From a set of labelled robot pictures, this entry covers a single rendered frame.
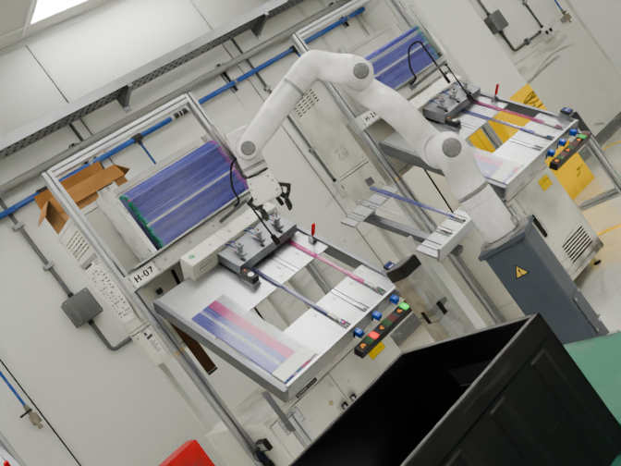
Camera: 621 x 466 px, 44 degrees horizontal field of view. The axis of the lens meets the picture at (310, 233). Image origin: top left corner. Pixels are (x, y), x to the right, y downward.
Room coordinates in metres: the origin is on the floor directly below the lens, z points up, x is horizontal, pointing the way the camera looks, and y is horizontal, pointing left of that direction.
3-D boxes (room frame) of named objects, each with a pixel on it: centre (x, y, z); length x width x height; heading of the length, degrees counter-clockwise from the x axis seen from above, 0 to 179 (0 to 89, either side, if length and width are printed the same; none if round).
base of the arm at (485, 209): (2.64, -0.54, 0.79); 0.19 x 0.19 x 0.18
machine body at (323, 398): (3.35, 0.45, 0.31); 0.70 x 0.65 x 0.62; 123
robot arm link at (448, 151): (2.61, -0.54, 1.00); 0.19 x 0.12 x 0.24; 2
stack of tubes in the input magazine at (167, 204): (3.28, 0.34, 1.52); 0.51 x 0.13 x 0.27; 123
